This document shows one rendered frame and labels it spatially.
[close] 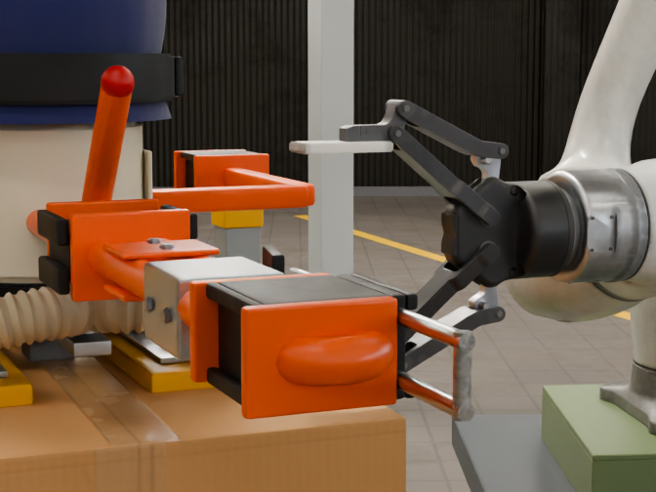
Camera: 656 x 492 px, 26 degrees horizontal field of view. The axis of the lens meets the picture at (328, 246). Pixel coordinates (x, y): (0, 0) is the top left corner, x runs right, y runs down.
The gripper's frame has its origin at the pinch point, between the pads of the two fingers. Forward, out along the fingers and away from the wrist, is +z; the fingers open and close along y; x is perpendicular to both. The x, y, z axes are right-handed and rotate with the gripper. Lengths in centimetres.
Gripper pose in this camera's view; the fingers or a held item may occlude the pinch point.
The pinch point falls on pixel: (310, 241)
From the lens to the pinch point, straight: 102.9
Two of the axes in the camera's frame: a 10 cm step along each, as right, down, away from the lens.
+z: -9.2, 0.5, -3.8
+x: -3.8, -1.2, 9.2
